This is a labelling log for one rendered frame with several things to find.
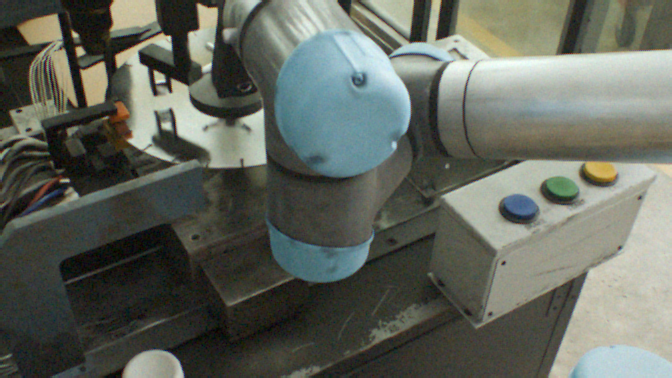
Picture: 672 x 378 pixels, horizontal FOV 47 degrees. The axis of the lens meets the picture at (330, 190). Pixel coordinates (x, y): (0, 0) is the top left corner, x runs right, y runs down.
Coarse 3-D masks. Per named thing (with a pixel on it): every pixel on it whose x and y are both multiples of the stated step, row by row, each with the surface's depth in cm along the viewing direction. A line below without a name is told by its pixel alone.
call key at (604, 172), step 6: (588, 162) 101; (594, 162) 101; (600, 162) 101; (606, 162) 101; (588, 168) 100; (594, 168) 100; (600, 168) 100; (606, 168) 100; (612, 168) 100; (588, 174) 100; (594, 174) 99; (600, 174) 99; (606, 174) 100; (612, 174) 100; (594, 180) 100; (600, 180) 99; (606, 180) 99; (612, 180) 100
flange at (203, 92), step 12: (204, 84) 102; (192, 96) 101; (204, 96) 101; (216, 96) 100; (252, 96) 101; (204, 108) 100; (216, 108) 99; (228, 108) 99; (240, 108) 99; (252, 108) 100
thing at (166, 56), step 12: (180, 36) 90; (144, 48) 96; (156, 48) 96; (180, 48) 91; (144, 60) 96; (156, 60) 95; (168, 60) 94; (180, 60) 93; (168, 72) 95; (180, 72) 93; (192, 72) 93; (168, 84) 98; (192, 84) 94; (156, 96) 99
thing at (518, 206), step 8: (504, 200) 95; (512, 200) 95; (520, 200) 95; (528, 200) 95; (504, 208) 95; (512, 208) 94; (520, 208) 94; (528, 208) 94; (536, 208) 94; (512, 216) 94; (520, 216) 93; (528, 216) 94
